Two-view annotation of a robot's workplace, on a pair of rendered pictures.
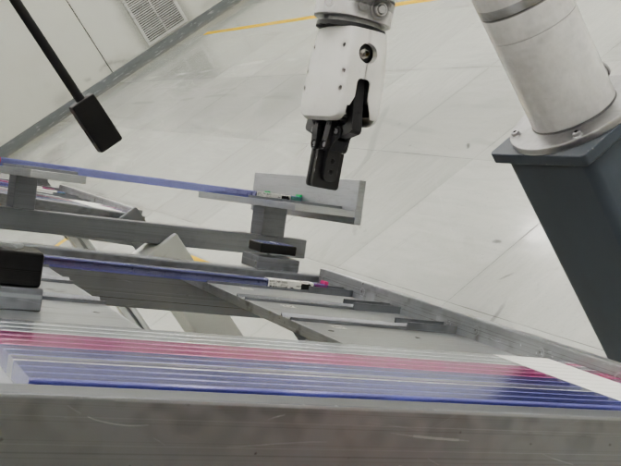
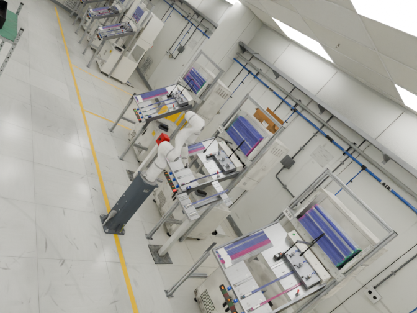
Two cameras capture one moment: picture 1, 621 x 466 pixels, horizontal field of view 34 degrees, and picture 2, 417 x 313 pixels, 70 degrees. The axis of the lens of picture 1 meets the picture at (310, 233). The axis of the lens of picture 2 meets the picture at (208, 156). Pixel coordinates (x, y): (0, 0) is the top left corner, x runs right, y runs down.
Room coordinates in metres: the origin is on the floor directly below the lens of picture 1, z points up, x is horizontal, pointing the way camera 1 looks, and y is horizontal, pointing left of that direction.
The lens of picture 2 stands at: (3.86, -1.33, 2.10)
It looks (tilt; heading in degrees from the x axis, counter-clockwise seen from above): 17 degrees down; 153
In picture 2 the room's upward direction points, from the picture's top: 40 degrees clockwise
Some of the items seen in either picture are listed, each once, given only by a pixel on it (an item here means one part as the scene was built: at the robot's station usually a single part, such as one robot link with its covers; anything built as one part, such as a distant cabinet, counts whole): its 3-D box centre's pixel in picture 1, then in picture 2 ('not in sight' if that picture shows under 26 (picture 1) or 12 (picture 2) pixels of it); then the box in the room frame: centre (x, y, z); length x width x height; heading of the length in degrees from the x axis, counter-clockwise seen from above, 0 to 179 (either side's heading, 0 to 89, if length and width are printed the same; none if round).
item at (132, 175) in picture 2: not in sight; (149, 157); (0.18, -0.16, 0.39); 0.24 x 0.24 x 0.78; 19
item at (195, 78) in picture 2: not in sight; (180, 112); (-0.67, 0.06, 0.95); 1.35 x 0.82 x 1.90; 109
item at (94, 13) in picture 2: not in sight; (116, 20); (-5.10, -1.51, 0.95); 1.37 x 0.82 x 1.90; 109
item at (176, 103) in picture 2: not in sight; (161, 122); (-0.59, -0.13, 0.66); 1.01 x 0.73 x 1.31; 109
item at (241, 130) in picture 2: not in sight; (245, 136); (0.81, 0.41, 1.52); 0.51 x 0.13 x 0.27; 19
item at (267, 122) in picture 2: not in sight; (270, 121); (0.61, 0.66, 1.82); 0.68 x 0.30 x 0.20; 19
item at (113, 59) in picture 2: not in sight; (130, 39); (-3.73, -1.03, 0.95); 1.36 x 0.82 x 1.90; 109
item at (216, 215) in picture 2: not in sight; (189, 204); (0.71, 0.51, 0.31); 0.70 x 0.65 x 0.62; 19
